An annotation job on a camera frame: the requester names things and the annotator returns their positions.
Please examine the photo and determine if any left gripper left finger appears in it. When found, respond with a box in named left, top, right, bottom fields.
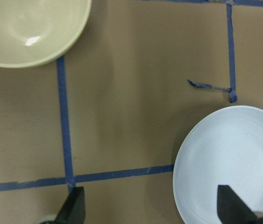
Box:
left=56, top=187, right=85, bottom=224

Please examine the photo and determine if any white bowl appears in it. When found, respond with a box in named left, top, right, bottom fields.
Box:
left=0, top=0, right=92, bottom=68

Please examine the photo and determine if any blue plate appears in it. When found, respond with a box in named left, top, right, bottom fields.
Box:
left=173, top=105, right=263, bottom=224

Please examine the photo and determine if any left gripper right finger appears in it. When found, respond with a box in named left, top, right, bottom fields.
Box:
left=217, top=185, right=255, bottom=224

